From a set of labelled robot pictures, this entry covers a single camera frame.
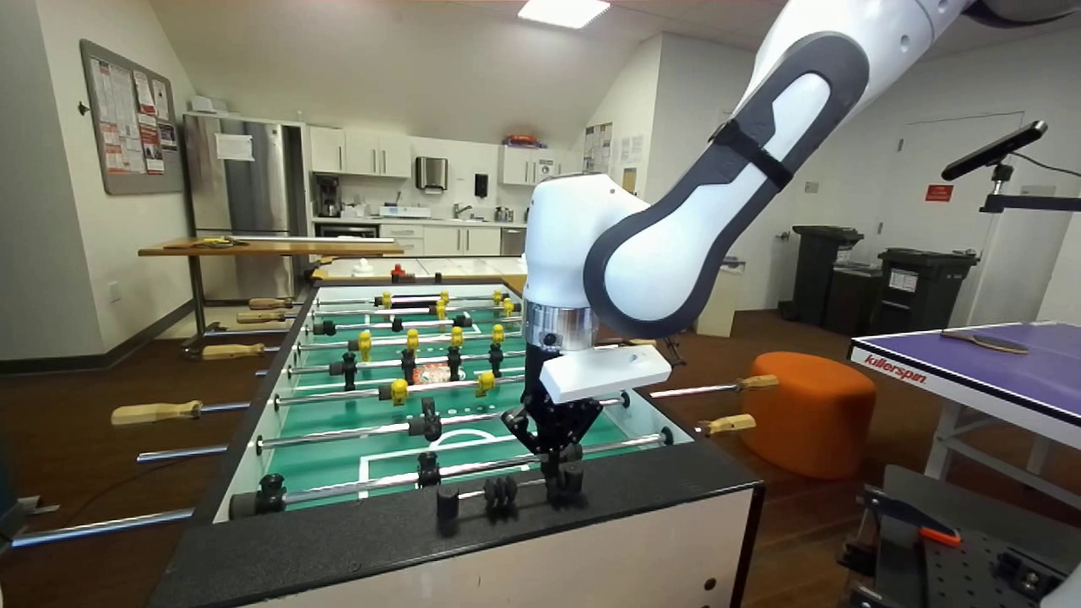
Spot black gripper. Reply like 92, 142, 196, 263
499, 342, 606, 488

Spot white table with red object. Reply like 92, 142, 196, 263
312, 254, 531, 288

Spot orange round stool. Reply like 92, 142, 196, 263
739, 347, 883, 482

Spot kitchen counter with cabinets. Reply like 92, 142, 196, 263
312, 214, 531, 262

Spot paper towel dispenser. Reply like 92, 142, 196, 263
412, 151, 454, 195

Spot tall black trash bin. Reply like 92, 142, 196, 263
789, 223, 866, 332

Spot small dark trash bin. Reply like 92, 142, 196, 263
824, 263, 889, 338

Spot black coffee maker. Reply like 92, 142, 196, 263
312, 172, 346, 221

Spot wooden high table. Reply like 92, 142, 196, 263
135, 232, 409, 342

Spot white upper kitchen cabinets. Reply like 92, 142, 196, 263
307, 125, 415, 183

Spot stainless steel refrigerator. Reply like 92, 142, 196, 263
180, 111, 314, 303

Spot wide black trash bin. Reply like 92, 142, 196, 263
875, 246, 984, 334

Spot grey metal cart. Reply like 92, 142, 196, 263
841, 462, 1081, 608

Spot ping-pong paddle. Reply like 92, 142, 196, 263
939, 329, 1031, 357

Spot purple ping-pong table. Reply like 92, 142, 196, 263
849, 317, 1081, 514

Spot ceiling light panel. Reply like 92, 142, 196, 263
515, 0, 616, 33

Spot bulletin board with papers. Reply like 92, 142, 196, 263
79, 37, 189, 200

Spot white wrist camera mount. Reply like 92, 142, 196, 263
537, 342, 677, 407

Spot orange-handled clamp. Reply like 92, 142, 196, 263
861, 489, 965, 567

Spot black camera on stand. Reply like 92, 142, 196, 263
939, 118, 1081, 221

